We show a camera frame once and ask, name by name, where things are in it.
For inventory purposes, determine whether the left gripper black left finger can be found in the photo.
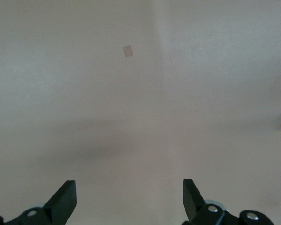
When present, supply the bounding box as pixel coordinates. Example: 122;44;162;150
0;180;78;225

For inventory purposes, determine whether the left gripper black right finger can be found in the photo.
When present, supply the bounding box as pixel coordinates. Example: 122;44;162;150
182;178;276;225

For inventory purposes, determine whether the brown tape patch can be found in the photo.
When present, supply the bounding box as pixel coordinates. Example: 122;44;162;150
122;45;134;58

